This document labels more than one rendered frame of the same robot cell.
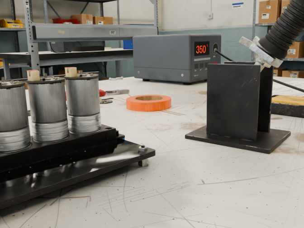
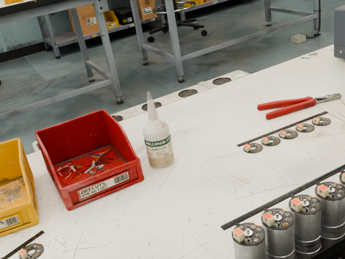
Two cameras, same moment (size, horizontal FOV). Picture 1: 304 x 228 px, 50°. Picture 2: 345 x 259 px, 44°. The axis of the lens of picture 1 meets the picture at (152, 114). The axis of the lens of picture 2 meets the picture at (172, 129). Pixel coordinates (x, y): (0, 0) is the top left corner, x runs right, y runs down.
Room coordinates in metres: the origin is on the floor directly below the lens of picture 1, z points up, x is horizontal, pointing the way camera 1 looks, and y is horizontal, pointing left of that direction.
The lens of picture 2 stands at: (-0.08, 0.09, 1.03)
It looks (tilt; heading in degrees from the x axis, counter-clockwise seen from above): 26 degrees down; 19
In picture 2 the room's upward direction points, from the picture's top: 10 degrees counter-clockwise
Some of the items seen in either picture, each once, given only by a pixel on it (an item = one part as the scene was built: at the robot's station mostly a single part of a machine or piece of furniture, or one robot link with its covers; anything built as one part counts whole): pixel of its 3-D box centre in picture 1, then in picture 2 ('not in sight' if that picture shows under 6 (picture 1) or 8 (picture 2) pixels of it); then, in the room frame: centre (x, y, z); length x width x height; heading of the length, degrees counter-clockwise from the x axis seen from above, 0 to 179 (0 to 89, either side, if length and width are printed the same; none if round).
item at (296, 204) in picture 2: not in sight; (297, 204); (0.20, 0.10, 0.82); 0.01 x 0.01 x 0.01; 43
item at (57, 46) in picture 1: (61, 46); not in sight; (2.88, 0.76, 0.80); 0.15 x 0.12 x 0.10; 63
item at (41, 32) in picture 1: (103, 33); not in sight; (3.00, 0.41, 0.90); 1.30 x 0.06 x 0.12; 133
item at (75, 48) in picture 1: (88, 48); not in sight; (3.09, 0.57, 0.77); 0.24 x 0.16 x 0.04; 132
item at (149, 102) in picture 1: (148, 102); not in sight; (0.43, 0.00, 0.76); 0.06 x 0.06 x 0.01
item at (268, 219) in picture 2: not in sight; (269, 219); (0.18, 0.12, 0.82); 0.01 x 0.01 x 0.01; 43
